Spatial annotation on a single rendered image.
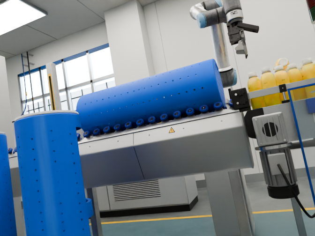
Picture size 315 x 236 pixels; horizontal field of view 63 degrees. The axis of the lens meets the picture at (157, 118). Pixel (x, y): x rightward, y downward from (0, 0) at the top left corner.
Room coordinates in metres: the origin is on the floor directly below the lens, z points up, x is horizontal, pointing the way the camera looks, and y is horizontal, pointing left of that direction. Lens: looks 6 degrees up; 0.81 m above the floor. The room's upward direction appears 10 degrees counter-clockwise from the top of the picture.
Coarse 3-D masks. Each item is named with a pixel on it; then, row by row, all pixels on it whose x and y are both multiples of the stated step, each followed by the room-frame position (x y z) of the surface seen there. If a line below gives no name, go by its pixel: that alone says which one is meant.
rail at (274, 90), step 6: (312, 78) 1.06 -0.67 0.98; (288, 84) 1.10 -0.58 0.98; (294, 84) 1.09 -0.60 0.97; (300, 84) 1.08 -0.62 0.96; (306, 84) 1.07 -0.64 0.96; (258, 90) 1.14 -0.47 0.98; (264, 90) 1.13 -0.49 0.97; (270, 90) 1.12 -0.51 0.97; (276, 90) 1.11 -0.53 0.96; (252, 96) 1.15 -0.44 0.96; (258, 96) 1.14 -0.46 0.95
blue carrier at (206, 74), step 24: (168, 72) 1.41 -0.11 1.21; (192, 72) 1.32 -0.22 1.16; (216, 72) 1.33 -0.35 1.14; (96, 96) 1.54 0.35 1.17; (120, 96) 1.46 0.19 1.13; (144, 96) 1.40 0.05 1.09; (168, 96) 1.36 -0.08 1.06; (192, 96) 1.32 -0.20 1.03; (216, 96) 1.30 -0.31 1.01; (96, 120) 1.54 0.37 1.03; (120, 120) 1.50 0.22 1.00; (144, 120) 1.49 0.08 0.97
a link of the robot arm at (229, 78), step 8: (208, 0) 1.93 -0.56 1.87; (216, 0) 1.91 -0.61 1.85; (208, 8) 1.92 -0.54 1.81; (216, 24) 1.98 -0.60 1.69; (216, 32) 2.01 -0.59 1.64; (224, 32) 2.04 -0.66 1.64; (216, 40) 2.05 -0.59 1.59; (224, 40) 2.05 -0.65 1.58; (216, 48) 2.08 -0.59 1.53; (224, 48) 2.07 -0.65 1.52; (216, 56) 2.13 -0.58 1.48; (224, 56) 2.10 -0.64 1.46; (224, 64) 2.13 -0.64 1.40; (224, 72) 2.14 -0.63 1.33; (232, 72) 2.17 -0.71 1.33; (224, 80) 2.18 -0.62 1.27; (232, 80) 2.17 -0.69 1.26
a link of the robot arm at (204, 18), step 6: (192, 6) 1.91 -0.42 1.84; (198, 6) 1.88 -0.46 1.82; (192, 12) 1.89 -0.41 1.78; (198, 12) 1.63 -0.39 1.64; (204, 12) 1.48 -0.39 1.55; (210, 12) 1.46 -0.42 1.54; (216, 12) 1.46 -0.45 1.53; (198, 18) 1.48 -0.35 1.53; (204, 18) 1.47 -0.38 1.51; (210, 18) 1.47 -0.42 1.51; (216, 18) 1.47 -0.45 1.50; (198, 24) 1.54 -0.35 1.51; (204, 24) 1.49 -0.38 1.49; (210, 24) 1.50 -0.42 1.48
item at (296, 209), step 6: (294, 198) 1.56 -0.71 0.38; (294, 204) 1.56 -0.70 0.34; (294, 210) 1.56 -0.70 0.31; (300, 210) 1.55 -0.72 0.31; (294, 216) 1.59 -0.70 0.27; (300, 216) 1.56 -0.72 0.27; (300, 222) 1.56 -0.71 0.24; (300, 228) 1.56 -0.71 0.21; (300, 234) 1.56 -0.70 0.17; (306, 234) 1.55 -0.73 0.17
